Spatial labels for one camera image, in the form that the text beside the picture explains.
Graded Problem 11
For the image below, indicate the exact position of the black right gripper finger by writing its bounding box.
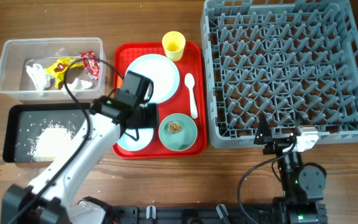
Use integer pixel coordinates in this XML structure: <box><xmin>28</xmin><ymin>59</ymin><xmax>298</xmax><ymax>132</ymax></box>
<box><xmin>254</xmin><ymin>113</ymin><xmax>272</xmax><ymax>144</ymax></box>
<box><xmin>295</xmin><ymin>112</ymin><xmax>306</xmax><ymax>127</ymax></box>

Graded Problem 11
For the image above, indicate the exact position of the light blue rice bowl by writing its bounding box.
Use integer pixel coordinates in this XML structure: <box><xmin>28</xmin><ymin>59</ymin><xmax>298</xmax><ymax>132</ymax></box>
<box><xmin>117</xmin><ymin>128</ymin><xmax>154</xmax><ymax>152</ymax></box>

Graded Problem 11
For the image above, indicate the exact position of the small white tissue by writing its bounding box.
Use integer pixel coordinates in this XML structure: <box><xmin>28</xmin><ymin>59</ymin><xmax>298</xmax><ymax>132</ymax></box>
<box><xmin>67</xmin><ymin>78</ymin><xmax>93</xmax><ymax>92</ymax></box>

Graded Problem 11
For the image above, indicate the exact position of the red snack wrapper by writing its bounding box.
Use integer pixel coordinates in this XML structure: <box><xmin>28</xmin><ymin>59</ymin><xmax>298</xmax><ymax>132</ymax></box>
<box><xmin>80</xmin><ymin>50</ymin><xmax>99</xmax><ymax>80</ymax></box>

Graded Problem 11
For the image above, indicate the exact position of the white rice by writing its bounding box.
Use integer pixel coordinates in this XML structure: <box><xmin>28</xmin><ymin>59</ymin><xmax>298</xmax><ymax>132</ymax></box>
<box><xmin>14</xmin><ymin>119</ymin><xmax>81</xmax><ymax>162</ymax></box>

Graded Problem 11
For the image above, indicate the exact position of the yellow sauce wrapper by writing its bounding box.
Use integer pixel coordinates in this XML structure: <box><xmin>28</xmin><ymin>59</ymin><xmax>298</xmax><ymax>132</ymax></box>
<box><xmin>45</xmin><ymin>58</ymin><xmax>76</xmax><ymax>89</ymax></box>

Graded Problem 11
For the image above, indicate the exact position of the large white tissue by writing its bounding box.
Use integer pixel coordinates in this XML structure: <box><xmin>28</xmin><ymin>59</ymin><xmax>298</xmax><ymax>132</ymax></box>
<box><xmin>26</xmin><ymin>63</ymin><xmax>53</xmax><ymax>91</ymax></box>

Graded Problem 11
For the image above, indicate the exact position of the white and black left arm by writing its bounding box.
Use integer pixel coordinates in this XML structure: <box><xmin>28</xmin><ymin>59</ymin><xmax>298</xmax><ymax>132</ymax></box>
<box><xmin>1</xmin><ymin>71</ymin><xmax>158</xmax><ymax>223</ymax></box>

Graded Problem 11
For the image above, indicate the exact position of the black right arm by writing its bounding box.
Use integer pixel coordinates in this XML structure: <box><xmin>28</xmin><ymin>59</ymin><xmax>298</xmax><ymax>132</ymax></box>
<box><xmin>254</xmin><ymin>114</ymin><xmax>328</xmax><ymax>224</ymax></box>

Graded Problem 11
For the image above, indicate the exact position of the grey plastic dishwasher rack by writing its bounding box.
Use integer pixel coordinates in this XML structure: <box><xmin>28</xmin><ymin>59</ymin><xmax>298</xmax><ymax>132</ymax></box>
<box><xmin>200</xmin><ymin>1</ymin><xmax>358</xmax><ymax>149</ymax></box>

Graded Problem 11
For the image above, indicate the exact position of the brown food scrap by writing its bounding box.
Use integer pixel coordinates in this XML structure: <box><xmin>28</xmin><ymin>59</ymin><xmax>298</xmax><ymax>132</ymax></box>
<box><xmin>167</xmin><ymin>122</ymin><xmax>183</xmax><ymax>134</ymax></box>

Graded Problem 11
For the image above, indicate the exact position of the light blue bowl with scrap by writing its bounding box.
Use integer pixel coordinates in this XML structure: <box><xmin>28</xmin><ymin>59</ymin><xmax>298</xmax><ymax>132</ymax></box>
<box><xmin>158</xmin><ymin>113</ymin><xmax>198</xmax><ymax>152</ymax></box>

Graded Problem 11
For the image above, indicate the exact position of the light blue plate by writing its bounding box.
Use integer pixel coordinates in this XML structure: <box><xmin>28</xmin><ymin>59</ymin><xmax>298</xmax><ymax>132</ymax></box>
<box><xmin>127</xmin><ymin>54</ymin><xmax>180</xmax><ymax>104</ymax></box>

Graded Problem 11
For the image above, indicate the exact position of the red plastic tray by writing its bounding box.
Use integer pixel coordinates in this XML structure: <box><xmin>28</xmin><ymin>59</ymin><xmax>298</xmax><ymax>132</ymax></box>
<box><xmin>112</xmin><ymin>40</ymin><xmax>208</xmax><ymax>159</ymax></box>

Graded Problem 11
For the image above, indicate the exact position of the white plastic spoon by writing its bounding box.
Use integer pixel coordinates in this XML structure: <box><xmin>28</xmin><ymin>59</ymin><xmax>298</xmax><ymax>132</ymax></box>
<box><xmin>185</xmin><ymin>73</ymin><xmax>198</xmax><ymax>119</ymax></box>

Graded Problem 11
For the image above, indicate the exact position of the yellow plastic cup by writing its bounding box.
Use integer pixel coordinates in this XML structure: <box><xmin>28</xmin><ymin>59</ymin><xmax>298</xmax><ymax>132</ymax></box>
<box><xmin>162</xmin><ymin>31</ymin><xmax>186</xmax><ymax>62</ymax></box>

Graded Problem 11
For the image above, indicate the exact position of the black plastic tray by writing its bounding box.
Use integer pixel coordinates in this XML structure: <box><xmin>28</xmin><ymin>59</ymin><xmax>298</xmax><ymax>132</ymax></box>
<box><xmin>2</xmin><ymin>103</ymin><xmax>85</xmax><ymax>163</ymax></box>

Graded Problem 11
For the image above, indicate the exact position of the clear plastic bin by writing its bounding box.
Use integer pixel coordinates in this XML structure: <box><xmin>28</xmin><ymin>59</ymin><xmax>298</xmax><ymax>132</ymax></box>
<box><xmin>0</xmin><ymin>37</ymin><xmax>106</xmax><ymax>101</ymax></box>

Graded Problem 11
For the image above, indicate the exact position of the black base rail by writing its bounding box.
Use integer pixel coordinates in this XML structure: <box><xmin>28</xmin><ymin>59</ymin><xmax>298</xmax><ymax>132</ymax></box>
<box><xmin>104</xmin><ymin>203</ymin><xmax>328</xmax><ymax>224</ymax></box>

